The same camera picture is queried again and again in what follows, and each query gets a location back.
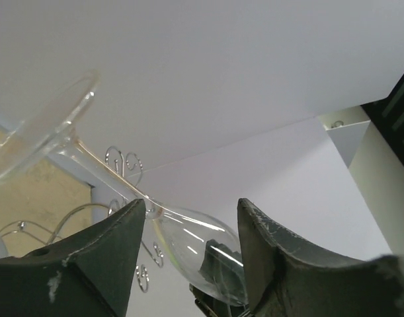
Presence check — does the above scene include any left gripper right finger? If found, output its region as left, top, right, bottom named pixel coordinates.
left=237, top=198, right=404, bottom=316

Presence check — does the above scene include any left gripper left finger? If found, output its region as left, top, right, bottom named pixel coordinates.
left=0, top=199, right=145, bottom=316

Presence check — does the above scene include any clear wine glass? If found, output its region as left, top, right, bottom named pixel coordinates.
left=0, top=69, right=251, bottom=306

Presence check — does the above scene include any chrome wine glass rack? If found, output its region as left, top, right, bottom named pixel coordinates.
left=0, top=145, right=164, bottom=293

